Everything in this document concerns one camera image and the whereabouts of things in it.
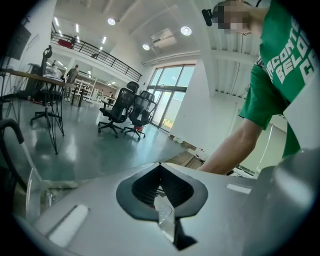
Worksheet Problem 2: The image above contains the black head camera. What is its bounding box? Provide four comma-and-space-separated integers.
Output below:
201, 8, 221, 28

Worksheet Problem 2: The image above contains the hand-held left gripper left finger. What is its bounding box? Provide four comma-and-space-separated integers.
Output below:
17, 162, 176, 256

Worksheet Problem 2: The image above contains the dark-framed glass door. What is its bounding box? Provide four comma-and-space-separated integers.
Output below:
146, 64, 196, 131

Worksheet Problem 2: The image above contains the black office chair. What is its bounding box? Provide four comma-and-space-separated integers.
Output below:
124, 90, 158, 143
97, 81, 141, 139
29, 45, 65, 129

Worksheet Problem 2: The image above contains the person's right forearm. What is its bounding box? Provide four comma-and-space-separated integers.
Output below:
197, 116, 264, 176

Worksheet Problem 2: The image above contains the black monitor on stand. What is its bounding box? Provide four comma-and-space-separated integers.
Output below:
4, 22, 34, 63

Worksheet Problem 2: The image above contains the person's head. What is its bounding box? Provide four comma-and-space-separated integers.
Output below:
214, 0, 270, 36

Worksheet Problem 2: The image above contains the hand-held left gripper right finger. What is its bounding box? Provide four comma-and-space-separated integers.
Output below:
161, 162, 260, 256

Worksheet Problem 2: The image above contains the white shelf rack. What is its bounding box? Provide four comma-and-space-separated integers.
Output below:
73, 76, 101, 103

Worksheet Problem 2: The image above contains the wooden desk with wire legs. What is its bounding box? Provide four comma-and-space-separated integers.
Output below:
0, 68, 76, 155

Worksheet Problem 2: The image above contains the white ceiling air conditioner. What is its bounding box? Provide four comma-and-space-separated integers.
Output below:
149, 28, 178, 50

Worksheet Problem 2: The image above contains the brown wooden step platform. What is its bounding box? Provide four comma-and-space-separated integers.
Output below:
174, 149, 209, 171

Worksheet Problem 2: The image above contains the black balcony railing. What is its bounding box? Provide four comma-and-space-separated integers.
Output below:
50, 21, 143, 83

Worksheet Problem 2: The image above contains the green printed t-shirt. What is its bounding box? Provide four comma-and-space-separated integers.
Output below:
238, 0, 320, 159

